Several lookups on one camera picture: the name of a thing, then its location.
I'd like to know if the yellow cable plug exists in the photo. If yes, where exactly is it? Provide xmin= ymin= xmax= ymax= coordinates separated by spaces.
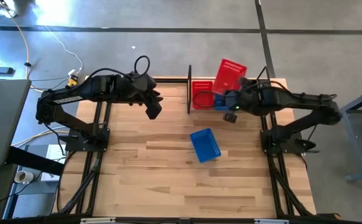
xmin=66 ymin=74 xmax=80 ymax=88

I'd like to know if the pale yellow cable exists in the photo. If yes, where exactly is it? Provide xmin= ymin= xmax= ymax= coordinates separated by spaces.
xmin=11 ymin=125 xmax=73 ymax=149

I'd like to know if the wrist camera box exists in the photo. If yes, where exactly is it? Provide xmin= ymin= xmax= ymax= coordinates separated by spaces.
xmin=130 ymin=70 xmax=153 ymax=82
xmin=238 ymin=77 xmax=252 ymax=90

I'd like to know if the black desk leg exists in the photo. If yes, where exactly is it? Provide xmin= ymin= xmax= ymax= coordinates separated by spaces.
xmin=5 ymin=145 xmax=66 ymax=177

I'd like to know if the black base clamp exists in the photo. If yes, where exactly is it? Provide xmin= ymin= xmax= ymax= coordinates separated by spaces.
xmin=295 ymin=139 xmax=317 ymax=153
xmin=58 ymin=134 xmax=80 ymax=142

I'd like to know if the white box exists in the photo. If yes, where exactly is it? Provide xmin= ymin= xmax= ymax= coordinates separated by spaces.
xmin=40 ymin=143 xmax=68 ymax=183

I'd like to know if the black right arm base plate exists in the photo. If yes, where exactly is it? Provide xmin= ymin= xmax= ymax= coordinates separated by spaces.
xmin=260 ymin=129 xmax=306 ymax=154

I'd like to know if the red plastic basket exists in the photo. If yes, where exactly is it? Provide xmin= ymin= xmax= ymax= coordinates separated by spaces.
xmin=212 ymin=58 xmax=248 ymax=95
xmin=191 ymin=80 xmax=215 ymax=111

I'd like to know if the black right camera cable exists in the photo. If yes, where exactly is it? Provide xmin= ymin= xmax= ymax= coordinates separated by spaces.
xmin=195 ymin=90 xmax=231 ymax=110

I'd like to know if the black camera cable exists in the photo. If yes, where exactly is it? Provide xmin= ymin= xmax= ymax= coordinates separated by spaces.
xmin=195 ymin=90 xmax=231 ymax=110
xmin=86 ymin=55 xmax=151 ymax=82

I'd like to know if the black left camera cable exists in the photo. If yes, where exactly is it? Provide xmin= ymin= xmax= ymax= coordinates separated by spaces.
xmin=86 ymin=55 xmax=151 ymax=82

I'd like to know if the grey metal table frame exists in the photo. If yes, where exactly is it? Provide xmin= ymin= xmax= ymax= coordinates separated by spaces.
xmin=323 ymin=84 xmax=362 ymax=183

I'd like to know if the yellow floor cable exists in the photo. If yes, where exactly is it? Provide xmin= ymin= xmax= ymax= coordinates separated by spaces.
xmin=0 ymin=1 xmax=76 ymax=95

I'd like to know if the white floor cable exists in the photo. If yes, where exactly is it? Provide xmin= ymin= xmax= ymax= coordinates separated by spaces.
xmin=44 ymin=25 xmax=84 ymax=75

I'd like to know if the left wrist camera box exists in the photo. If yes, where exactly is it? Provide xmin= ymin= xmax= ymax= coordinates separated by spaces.
xmin=130 ymin=70 xmax=153 ymax=82

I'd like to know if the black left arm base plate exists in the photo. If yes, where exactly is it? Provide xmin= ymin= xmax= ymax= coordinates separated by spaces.
xmin=64 ymin=127 xmax=111 ymax=152

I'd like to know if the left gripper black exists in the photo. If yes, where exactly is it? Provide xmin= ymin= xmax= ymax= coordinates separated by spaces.
xmin=120 ymin=81 xmax=164 ymax=121

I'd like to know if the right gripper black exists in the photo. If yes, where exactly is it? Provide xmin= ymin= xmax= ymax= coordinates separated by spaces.
xmin=223 ymin=89 xmax=254 ymax=124

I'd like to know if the black aluminium rig frame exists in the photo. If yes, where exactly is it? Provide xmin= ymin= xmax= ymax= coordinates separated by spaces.
xmin=52 ymin=76 xmax=340 ymax=224

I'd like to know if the white frame label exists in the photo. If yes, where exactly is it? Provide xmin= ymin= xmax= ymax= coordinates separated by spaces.
xmin=254 ymin=218 xmax=290 ymax=224
xmin=80 ymin=218 xmax=116 ymax=224

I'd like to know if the grey desk top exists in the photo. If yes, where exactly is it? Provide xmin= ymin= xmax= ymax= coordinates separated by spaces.
xmin=0 ymin=78 xmax=32 ymax=170

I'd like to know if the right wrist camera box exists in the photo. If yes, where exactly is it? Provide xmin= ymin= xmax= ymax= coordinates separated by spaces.
xmin=238 ymin=77 xmax=252 ymax=90

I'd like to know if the blue plastic basket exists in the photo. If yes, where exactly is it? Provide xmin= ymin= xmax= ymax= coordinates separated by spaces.
xmin=189 ymin=128 xmax=222 ymax=164
xmin=213 ymin=94 xmax=231 ymax=112

